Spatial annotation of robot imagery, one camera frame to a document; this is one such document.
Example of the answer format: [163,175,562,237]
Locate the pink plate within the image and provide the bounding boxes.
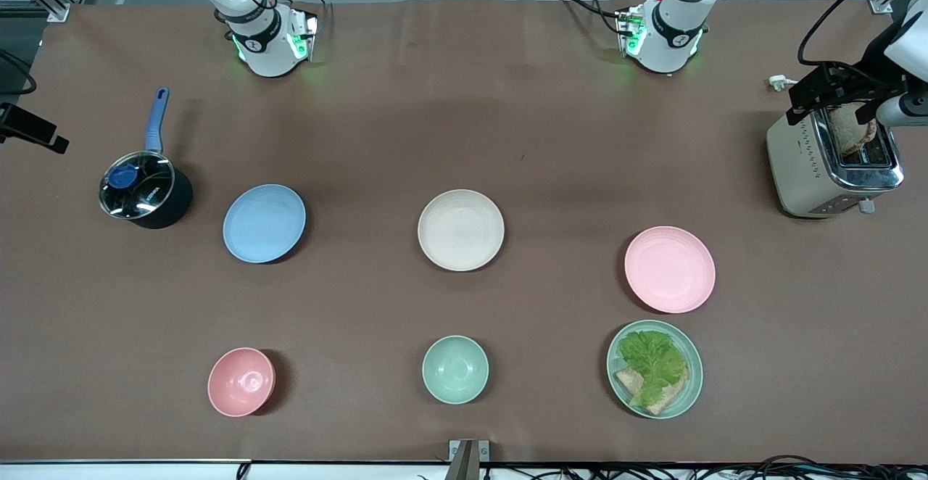
[624,226,716,314]

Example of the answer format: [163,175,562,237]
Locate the light blue plate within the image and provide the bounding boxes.
[223,184,307,264]

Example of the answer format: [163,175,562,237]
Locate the toasted bread slice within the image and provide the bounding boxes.
[826,103,879,156]

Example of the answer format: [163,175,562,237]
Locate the silver toaster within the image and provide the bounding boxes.
[766,99,906,218]

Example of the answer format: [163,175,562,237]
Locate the glass lid blue knob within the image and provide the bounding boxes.
[99,150,177,220]

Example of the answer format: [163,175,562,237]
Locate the green lettuce leaf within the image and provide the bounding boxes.
[618,330,688,407]

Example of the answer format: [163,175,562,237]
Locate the mint green plate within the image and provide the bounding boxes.
[607,320,704,420]

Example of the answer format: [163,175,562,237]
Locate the pink bowl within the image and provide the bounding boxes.
[207,347,276,418]

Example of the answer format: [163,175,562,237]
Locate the brown bread slice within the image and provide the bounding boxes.
[615,365,689,416]

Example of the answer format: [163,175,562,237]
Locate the beige plate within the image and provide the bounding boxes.
[418,189,505,272]

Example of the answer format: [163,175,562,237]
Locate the mint green bowl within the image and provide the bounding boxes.
[422,335,489,405]

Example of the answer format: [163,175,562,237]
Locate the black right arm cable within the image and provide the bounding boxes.
[0,51,38,96]

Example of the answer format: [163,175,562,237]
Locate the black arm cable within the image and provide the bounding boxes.
[0,51,38,96]
[797,0,896,67]

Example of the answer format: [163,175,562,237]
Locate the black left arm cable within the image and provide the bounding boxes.
[797,0,896,67]

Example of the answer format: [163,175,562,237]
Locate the black saucepan blue handle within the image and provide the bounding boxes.
[99,87,194,230]

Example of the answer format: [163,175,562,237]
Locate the black floor cable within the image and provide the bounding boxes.
[750,455,838,480]

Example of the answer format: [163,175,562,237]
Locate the grey metal bracket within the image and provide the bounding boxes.
[447,439,491,480]

